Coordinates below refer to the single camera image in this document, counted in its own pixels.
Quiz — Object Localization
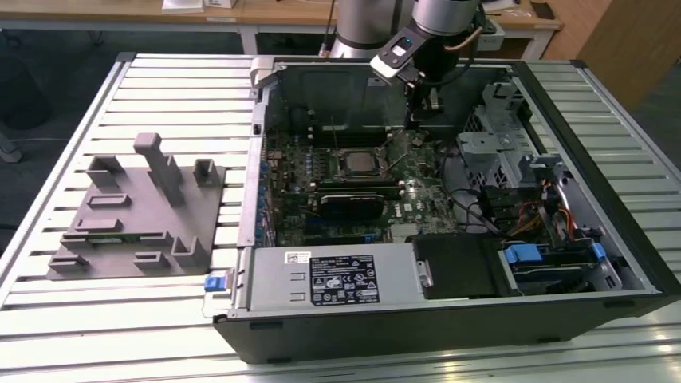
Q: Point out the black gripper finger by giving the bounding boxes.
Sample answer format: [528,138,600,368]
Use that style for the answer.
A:
[426,89,447,120]
[407,81,427,132]

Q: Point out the silver CPU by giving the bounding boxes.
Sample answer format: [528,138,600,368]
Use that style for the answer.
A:
[340,152,375,172]

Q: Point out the CPU socket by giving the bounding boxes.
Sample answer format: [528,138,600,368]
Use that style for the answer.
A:
[331,146,388,180]

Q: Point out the silver metal drive cage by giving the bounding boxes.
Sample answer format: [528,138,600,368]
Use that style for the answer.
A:
[455,81,536,191]

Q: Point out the black RAM slot bank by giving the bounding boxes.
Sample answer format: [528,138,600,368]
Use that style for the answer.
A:
[310,123,390,148]
[316,179,406,193]

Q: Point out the black case fan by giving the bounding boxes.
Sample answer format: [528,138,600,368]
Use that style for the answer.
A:
[287,104,315,135]

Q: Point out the green motherboard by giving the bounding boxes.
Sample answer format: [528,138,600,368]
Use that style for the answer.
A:
[260,129,464,247]

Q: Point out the black graphics card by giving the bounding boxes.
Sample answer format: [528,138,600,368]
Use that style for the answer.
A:
[311,190,388,221]

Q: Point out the small silver heatsink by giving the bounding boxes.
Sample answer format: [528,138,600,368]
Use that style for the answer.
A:
[391,223,420,243]

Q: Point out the wooden cabinet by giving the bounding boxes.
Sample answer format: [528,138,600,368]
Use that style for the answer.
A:
[541,0,681,113]

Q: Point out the hard disk in blue carrier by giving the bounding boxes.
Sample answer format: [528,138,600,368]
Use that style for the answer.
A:
[499,243,595,296]

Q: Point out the black plastic shroud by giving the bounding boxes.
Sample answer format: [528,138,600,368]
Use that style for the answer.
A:
[412,234,515,300]

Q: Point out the grey power supply unit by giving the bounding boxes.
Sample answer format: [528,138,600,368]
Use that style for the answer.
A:
[242,243,427,314]

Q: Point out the grey parts rack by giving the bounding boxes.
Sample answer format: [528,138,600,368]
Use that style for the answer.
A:
[46,132,230,280]

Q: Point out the black open PC case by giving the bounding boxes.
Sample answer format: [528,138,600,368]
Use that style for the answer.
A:
[211,51,681,365]

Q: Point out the blue case latch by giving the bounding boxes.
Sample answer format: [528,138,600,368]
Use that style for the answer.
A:
[204,274,230,295]

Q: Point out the wooden desk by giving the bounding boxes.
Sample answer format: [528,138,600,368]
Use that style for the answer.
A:
[0,0,565,61]

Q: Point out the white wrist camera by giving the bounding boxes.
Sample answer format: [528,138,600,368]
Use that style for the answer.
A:
[370,34,427,79]
[477,23,505,52]

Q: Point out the black wire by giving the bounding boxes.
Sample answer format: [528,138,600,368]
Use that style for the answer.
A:
[449,189,504,236]

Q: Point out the red and yellow wires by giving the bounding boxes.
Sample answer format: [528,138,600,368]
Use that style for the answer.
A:
[504,179,579,240]

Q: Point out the grey metal bracket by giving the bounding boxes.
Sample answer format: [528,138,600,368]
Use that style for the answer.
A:
[519,153,608,244]

